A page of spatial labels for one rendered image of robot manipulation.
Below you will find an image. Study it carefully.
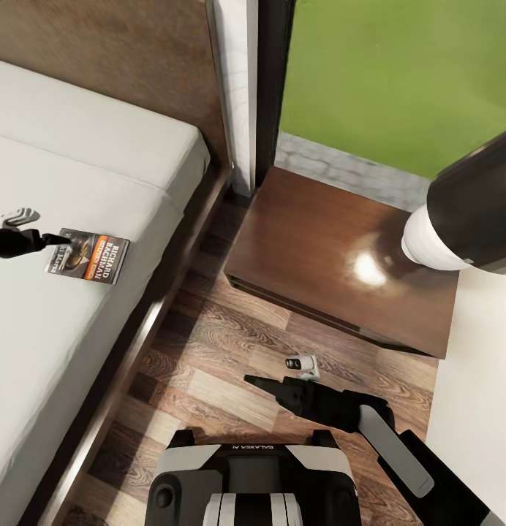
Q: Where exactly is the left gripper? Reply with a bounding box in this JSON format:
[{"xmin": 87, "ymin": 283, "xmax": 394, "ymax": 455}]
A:
[{"xmin": 0, "ymin": 229, "xmax": 71, "ymax": 258}]

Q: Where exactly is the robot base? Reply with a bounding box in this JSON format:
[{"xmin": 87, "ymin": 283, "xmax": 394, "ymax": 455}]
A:
[{"xmin": 144, "ymin": 430, "xmax": 362, "ymax": 526}]

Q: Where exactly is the robot trunk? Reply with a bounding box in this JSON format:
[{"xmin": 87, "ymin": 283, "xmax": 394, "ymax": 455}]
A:
[{"xmin": 203, "ymin": 493, "xmax": 303, "ymax": 526}]

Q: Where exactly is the hardback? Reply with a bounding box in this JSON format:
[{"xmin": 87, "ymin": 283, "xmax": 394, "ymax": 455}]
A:
[{"xmin": 44, "ymin": 228, "xmax": 130, "ymax": 285}]

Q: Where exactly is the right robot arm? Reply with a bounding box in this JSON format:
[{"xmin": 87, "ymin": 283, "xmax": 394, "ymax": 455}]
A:
[{"xmin": 244, "ymin": 356, "xmax": 506, "ymax": 526}]

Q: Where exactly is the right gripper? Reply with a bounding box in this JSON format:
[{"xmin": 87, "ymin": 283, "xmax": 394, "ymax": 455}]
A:
[{"xmin": 244, "ymin": 375, "xmax": 339, "ymax": 427}]

